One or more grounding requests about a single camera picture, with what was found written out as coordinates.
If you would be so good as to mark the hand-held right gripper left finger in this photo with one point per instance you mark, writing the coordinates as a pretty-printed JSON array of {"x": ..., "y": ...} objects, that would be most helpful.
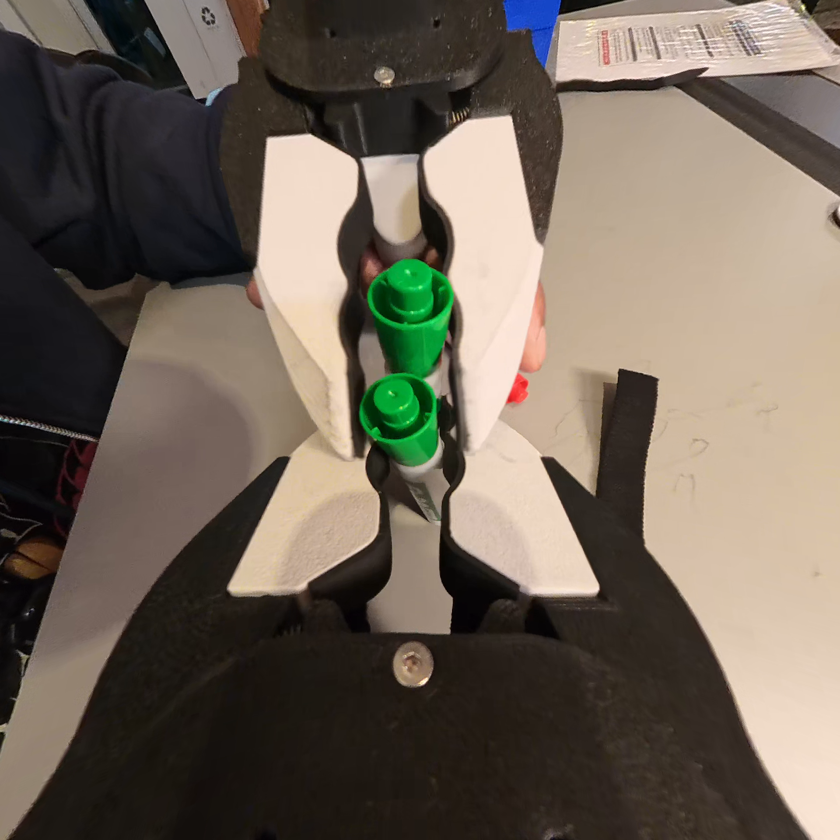
[{"x": 302, "y": 525}]

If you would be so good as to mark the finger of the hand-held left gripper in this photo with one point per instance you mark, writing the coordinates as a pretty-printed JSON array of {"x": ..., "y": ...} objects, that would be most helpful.
[
  {"x": 499, "y": 236},
  {"x": 302, "y": 263}
]

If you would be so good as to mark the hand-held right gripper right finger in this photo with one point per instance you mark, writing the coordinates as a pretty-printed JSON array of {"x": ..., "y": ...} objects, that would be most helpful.
[{"x": 525, "y": 525}]

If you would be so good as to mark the green dry erase marker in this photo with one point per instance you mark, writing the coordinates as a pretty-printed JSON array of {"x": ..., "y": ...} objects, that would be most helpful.
[
  {"x": 398, "y": 414},
  {"x": 410, "y": 309}
]

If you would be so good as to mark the red dry erase marker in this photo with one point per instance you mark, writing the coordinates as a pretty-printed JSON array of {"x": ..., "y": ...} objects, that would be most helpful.
[{"x": 519, "y": 390}]

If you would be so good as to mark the blue plastic bin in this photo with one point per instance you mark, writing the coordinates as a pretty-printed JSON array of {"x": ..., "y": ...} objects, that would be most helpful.
[{"x": 532, "y": 20}]

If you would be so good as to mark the person's left hand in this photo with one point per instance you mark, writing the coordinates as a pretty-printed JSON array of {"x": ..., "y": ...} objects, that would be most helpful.
[{"x": 534, "y": 328}]

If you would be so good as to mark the white recycling bin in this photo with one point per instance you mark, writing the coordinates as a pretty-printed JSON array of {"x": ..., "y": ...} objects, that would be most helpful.
[{"x": 197, "y": 40}]

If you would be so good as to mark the dark zip jacket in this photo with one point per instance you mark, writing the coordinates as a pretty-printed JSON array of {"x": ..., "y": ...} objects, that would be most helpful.
[{"x": 53, "y": 341}]

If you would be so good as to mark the printed paper sheet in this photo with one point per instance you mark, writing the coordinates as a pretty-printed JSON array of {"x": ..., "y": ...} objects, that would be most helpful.
[{"x": 696, "y": 40}]

